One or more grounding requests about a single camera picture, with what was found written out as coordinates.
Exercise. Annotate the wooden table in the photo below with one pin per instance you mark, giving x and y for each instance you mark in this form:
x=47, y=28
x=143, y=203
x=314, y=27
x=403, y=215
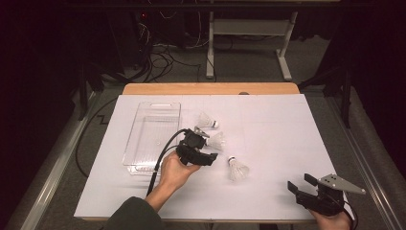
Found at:
x=191, y=88

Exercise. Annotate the white metal desk frame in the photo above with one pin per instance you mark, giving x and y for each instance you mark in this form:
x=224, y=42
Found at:
x=252, y=27

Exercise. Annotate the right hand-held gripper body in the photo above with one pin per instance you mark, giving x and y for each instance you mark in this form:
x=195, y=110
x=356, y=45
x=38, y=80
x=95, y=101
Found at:
x=325, y=201

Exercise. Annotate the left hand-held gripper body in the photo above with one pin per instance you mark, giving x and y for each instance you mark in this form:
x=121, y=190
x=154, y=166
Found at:
x=191, y=143

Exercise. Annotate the clear plastic storage bin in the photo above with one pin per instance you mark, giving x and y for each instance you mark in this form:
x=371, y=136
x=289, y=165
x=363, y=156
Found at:
x=150, y=140

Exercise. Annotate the black metal stand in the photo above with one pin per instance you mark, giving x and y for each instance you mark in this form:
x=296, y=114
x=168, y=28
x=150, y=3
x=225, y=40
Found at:
x=83, y=96
x=345, y=102

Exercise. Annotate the person's right hand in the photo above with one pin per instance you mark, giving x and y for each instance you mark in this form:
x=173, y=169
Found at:
x=333, y=223

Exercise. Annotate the aluminium floor rail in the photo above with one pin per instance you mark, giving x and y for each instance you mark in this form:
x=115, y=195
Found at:
x=357, y=153
x=57, y=166

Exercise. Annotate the person's left hand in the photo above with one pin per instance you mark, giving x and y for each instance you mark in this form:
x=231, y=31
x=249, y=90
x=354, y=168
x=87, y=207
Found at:
x=174, y=172

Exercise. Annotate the white shuttlecock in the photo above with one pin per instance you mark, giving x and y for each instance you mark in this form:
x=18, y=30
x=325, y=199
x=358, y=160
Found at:
x=206, y=120
x=237, y=171
x=218, y=141

